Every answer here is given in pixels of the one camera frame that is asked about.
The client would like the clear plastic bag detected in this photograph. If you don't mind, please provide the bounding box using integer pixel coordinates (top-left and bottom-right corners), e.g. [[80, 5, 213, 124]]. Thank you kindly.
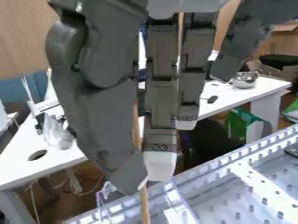
[[42, 113, 78, 151]]

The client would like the clear box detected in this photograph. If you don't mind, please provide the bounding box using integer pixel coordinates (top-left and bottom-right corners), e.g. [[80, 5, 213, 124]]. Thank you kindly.
[[64, 123, 298, 224]]

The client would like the cardboard box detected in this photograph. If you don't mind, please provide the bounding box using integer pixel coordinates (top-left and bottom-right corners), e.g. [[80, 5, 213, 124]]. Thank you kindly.
[[255, 23, 298, 68]]

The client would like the long white desk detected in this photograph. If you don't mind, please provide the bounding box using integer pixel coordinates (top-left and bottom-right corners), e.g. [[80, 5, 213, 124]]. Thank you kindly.
[[138, 75, 295, 144]]

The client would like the metal bowl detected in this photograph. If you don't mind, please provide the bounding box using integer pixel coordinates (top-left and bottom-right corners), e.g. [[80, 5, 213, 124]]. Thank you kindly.
[[232, 71, 261, 90]]

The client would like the wooden chopstick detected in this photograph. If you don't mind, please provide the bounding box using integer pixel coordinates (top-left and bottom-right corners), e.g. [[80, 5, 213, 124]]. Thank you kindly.
[[132, 102, 154, 224]]

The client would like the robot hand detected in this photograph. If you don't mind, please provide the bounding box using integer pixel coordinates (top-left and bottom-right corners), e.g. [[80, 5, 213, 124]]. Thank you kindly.
[[45, 0, 298, 196]]

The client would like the white desk with round hole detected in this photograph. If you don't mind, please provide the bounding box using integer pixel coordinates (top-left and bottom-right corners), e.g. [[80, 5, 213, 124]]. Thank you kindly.
[[0, 108, 92, 224]]

